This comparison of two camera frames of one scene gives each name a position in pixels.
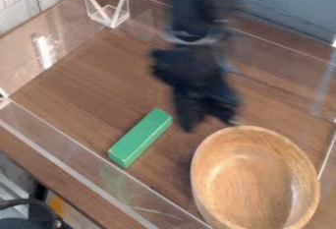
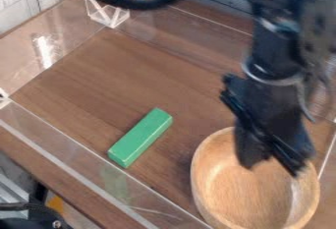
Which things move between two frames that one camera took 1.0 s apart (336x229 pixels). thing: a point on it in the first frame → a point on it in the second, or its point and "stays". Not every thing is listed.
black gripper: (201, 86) → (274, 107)
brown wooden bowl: (255, 180) stays
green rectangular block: (137, 137) stays
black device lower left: (42, 218) stays
